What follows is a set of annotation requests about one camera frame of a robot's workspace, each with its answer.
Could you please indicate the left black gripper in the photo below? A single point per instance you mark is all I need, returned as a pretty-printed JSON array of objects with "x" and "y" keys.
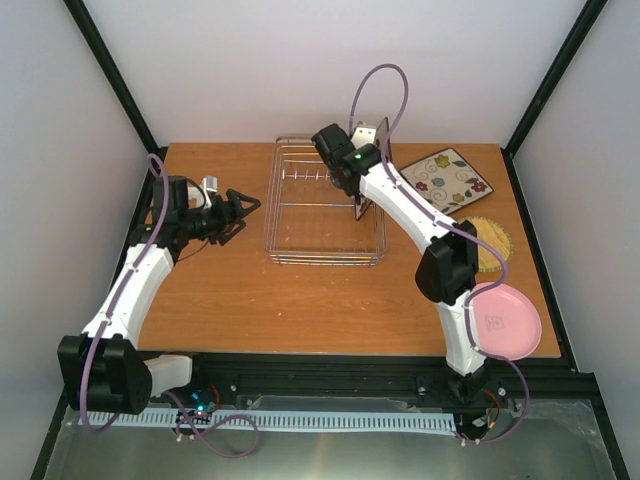
[{"x": 226, "y": 217}]

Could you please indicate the square floral plate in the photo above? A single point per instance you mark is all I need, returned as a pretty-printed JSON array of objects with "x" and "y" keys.
[{"x": 370, "y": 200}]

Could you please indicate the wire metal dish rack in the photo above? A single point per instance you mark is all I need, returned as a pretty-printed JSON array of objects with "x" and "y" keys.
[{"x": 311, "y": 222}]

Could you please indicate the square dark rimmed plate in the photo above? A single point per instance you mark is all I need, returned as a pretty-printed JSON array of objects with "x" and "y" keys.
[{"x": 447, "y": 181}]

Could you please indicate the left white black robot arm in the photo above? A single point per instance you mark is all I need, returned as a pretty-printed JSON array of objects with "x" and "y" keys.
[{"x": 102, "y": 368}]

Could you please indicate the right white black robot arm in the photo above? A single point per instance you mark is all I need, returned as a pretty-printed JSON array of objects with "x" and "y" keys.
[{"x": 446, "y": 274}]

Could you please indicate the round woven bamboo plate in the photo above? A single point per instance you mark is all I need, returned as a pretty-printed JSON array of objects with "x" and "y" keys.
[{"x": 496, "y": 236}]

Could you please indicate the left circuit board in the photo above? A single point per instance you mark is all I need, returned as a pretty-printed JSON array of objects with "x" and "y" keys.
[{"x": 206, "y": 400}]

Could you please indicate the circuit board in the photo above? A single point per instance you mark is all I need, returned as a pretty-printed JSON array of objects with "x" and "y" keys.
[
  {"x": 206, "y": 400},
  {"x": 489, "y": 419}
]

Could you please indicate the pink round plate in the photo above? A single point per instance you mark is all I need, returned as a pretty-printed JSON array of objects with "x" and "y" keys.
[{"x": 505, "y": 323}]

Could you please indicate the right circuit board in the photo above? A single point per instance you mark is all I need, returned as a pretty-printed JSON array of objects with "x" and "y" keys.
[{"x": 489, "y": 419}]

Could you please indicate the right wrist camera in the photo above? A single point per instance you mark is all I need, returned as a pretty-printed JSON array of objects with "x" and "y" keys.
[{"x": 333, "y": 142}]

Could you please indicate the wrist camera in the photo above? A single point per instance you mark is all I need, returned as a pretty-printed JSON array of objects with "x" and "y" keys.
[
  {"x": 333, "y": 142},
  {"x": 205, "y": 190}
]

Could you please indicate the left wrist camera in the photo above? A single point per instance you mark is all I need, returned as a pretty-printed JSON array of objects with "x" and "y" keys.
[{"x": 205, "y": 190}]

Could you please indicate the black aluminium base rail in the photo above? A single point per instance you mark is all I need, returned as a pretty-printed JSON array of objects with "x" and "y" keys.
[{"x": 425, "y": 382}]

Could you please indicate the grey slotted cable duct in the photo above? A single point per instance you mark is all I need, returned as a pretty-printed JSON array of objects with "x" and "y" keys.
[{"x": 307, "y": 421}]

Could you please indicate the left black frame post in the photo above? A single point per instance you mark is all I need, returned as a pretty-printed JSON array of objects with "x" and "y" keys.
[{"x": 101, "y": 53}]

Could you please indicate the black frame post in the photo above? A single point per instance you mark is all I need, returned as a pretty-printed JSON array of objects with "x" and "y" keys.
[
  {"x": 101, "y": 53},
  {"x": 572, "y": 43}
]

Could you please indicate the right black frame post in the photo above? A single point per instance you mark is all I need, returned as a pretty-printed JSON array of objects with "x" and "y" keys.
[{"x": 572, "y": 43}]

